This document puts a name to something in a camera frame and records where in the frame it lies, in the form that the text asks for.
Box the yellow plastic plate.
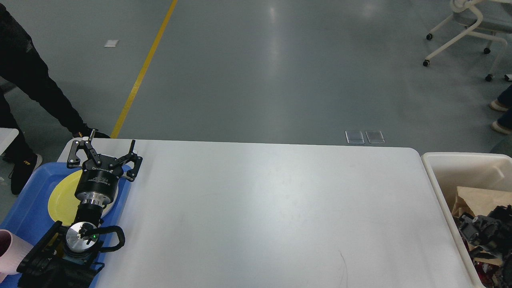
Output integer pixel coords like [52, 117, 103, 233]
[48, 170, 82, 226]

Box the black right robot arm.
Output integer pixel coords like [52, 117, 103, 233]
[458, 205, 512, 288]

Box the pink plate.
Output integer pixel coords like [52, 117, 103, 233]
[101, 187, 119, 219]

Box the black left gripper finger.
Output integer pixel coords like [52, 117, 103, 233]
[107, 139, 143, 182]
[66, 129, 103, 170]

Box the person in black clothes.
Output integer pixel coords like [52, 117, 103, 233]
[0, 5, 93, 195]

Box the white side table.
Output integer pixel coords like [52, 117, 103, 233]
[0, 128, 18, 154]

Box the clear floor plate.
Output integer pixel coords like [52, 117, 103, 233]
[365, 130, 386, 144]
[344, 130, 365, 145]

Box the blue plastic tray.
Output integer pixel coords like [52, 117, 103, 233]
[0, 162, 132, 288]

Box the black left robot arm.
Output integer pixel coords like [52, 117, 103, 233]
[17, 130, 143, 288]

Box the clear floor plate right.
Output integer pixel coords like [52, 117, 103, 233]
[365, 130, 386, 144]

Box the clear floor plate left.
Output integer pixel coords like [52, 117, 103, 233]
[344, 130, 365, 145]

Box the person at right edge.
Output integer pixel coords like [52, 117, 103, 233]
[489, 84, 512, 135]

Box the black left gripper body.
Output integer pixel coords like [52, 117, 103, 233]
[74, 166, 123, 207]

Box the beige plastic bin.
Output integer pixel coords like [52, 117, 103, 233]
[421, 152, 512, 288]

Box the white office chair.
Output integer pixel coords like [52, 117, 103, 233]
[422, 0, 512, 82]

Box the red foil wrapper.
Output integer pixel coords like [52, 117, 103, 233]
[473, 261, 499, 288]

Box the white floor tag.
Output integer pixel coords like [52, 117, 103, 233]
[104, 39, 119, 48]

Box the small brown paper bag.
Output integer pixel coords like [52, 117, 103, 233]
[451, 186, 511, 265]

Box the pink ribbed cup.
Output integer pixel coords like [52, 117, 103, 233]
[0, 229, 34, 282]

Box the dark green mug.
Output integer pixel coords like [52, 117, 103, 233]
[63, 254, 94, 266]

